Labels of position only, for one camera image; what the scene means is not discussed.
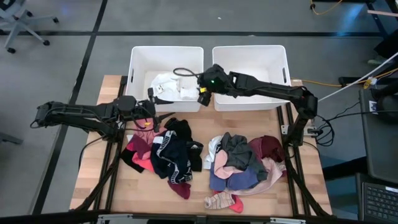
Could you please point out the salmon pink garment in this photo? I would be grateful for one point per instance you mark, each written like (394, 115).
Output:
(222, 165)

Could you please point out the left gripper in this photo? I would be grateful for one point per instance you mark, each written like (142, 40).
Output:
(144, 109)

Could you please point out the coral red sock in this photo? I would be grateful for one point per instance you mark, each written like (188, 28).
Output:
(237, 207)

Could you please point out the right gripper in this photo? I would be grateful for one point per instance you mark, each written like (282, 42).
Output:
(214, 79)

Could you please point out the small white sock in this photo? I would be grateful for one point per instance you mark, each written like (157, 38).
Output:
(189, 94)

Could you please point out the black laptop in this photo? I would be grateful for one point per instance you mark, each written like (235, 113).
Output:
(381, 202)

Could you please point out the coral knit garment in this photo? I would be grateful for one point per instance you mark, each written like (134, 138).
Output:
(144, 161)

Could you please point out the silver metal bracket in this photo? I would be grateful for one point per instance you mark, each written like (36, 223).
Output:
(115, 219)
(287, 221)

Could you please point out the white garment with label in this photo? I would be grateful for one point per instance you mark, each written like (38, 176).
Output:
(166, 82)

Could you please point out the white pole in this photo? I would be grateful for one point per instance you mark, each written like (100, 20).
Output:
(357, 79)

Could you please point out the white perforated plastic bin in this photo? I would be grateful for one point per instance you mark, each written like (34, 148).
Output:
(248, 59)
(136, 62)

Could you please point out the maroon sock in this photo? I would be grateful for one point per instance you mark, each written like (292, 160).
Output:
(182, 189)

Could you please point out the black garment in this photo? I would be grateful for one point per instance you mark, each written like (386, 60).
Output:
(129, 160)

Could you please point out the grey metal foot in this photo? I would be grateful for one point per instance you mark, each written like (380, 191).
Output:
(9, 138)

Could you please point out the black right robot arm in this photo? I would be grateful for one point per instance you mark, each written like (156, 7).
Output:
(273, 90)

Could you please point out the navy Puma briefs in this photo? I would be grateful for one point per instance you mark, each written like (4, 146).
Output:
(168, 152)

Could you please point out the grey office chair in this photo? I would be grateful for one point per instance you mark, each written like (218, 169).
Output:
(18, 21)

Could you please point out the striped beige sock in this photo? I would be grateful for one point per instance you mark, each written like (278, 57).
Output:
(217, 200)

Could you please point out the dark grey garment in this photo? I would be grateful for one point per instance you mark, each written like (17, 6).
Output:
(239, 152)

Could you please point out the person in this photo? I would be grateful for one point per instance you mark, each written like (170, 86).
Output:
(388, 46)

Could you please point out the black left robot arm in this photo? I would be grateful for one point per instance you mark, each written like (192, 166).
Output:
(77, 112)

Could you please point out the maroon garment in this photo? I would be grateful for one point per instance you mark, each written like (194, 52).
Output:
(267, 147)
(138, 146)

